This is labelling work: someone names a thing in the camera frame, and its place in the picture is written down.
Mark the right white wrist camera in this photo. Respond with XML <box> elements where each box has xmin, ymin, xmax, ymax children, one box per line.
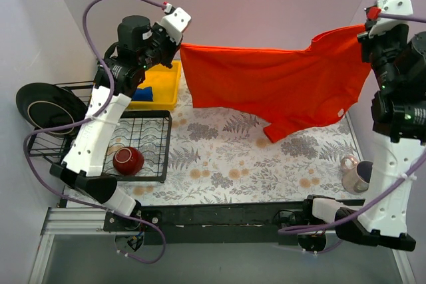
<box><xmin>364</xmin><ymin>0</ymin><xmax>413</xmax><ymax>39</ymax></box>

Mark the aluminium frame rail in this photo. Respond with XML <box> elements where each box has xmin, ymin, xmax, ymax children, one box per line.
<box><xmin>41</xmin><ymin>206</ymin><xmax>400</xmax><ymax>235</ymax></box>

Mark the yellow plastic bin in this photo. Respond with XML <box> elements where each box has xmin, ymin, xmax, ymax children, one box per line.
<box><xmin>127</xmin><ymin>60</ymin><xmax>182</xmax><ymax>110</ymax></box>

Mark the red bowl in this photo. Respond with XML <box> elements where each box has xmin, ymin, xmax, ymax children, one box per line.
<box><xmin>112</xmin><ymin>147</ymin><xmax>144</xmax><ymax>176</ymax></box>

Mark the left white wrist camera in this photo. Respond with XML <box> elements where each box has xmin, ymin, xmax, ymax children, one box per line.
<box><xmin>159</xmin><ymin>2</ymin><xmax>192</xmax><ymax>45</ymax></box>

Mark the purple ceramic mug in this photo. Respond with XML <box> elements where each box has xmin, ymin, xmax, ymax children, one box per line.
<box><xmin>340</xmin><ymin>156</ymin><xmax>373</xmax><ymax>195</ymax></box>

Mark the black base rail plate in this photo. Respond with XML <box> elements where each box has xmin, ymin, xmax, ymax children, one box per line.
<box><xmin>103</xmin><ymin>199</ymin><xmax>367</xmax><ymax>245</ymax></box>

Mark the blue rolled t shirt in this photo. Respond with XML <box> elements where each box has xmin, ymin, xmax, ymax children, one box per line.
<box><xmin>132</xmin><ymin>86</ymin><xmax>154</xmax><ymax>102</ymax></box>

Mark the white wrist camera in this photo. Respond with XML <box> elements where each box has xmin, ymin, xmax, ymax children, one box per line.
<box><xmin>364</xmin><ymin>0</ymin><xmax>413</xmax><ymax>39</ymax></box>
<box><xmin>159</xmin><ymin>2</ymin><xmax>192</xmax><ymax>45</ymax></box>

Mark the floral table mat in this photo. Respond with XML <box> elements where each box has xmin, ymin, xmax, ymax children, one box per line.
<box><xmin>121</xmin><ymin>92</ymin><xmax>359</xmax><ymax>206</ymax></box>

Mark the orange t shirt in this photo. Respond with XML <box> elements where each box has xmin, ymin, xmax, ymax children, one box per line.
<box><xmin>180</xmin><ymin>25</ymin><xmax>371</xmax><ymax>142</ymax></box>

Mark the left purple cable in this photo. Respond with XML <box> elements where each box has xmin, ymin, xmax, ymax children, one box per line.
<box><xmin>22</xmin><ymin>0</ymin><xmax>174</xmax><ymax>265</ymax></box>

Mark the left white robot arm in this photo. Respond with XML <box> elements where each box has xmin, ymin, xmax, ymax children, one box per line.
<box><xmin>51</xmin><ymin>11</ymin><xmax>191</xmax><ymax>231</ymax></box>

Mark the black wire dish rack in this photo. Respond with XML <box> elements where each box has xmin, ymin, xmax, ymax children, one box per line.
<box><xmin>16</xmin><ymin>82</ymin><xmax>172</xmax><ymax>183</ymax></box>

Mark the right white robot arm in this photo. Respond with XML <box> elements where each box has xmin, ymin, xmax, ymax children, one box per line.
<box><xmin>301</xmin><ymin>23</ymin><xmax>425</xmax><ymax>251</ymax></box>

